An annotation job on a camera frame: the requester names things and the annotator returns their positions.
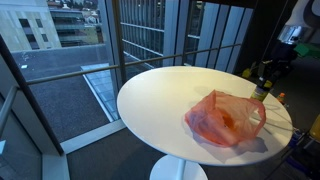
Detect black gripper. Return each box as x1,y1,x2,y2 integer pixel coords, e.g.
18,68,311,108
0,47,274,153
258,39,299,86

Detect dark bottle with yellow cap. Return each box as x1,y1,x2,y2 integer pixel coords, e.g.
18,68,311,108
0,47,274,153
250,77,275,103

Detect orange translucent plastic bag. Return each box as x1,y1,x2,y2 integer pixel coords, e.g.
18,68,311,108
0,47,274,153
184,89,268,148

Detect small yellow floor item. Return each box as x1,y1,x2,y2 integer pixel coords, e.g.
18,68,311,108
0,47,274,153
241,66,254,80

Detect green box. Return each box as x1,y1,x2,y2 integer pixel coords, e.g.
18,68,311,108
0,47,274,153
293,42,320,59

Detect large yellow plastic item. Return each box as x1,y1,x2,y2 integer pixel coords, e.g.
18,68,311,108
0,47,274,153
309,113,320,141

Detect grey slatted building facade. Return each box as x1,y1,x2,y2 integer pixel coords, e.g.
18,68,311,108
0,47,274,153
119,0,254,73

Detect dark window mullion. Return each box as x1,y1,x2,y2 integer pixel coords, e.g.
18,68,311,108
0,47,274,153
105,0,128,88

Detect glass roof skylight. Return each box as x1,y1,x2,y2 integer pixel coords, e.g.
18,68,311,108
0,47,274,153
80,63,154,123

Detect grey metal railing bar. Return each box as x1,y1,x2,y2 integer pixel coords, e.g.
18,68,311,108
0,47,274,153
25,42,243,86

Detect beige building outside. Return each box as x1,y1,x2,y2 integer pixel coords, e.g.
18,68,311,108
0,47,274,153
0,0,63,53

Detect grey metal handrail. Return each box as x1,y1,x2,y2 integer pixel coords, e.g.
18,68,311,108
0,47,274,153
0,84,19,129

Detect white table pedestal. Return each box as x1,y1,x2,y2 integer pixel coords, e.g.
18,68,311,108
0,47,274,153
149,154,208,180

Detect dark slanted window frame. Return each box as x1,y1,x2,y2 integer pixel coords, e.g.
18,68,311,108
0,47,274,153
0,33,65,157

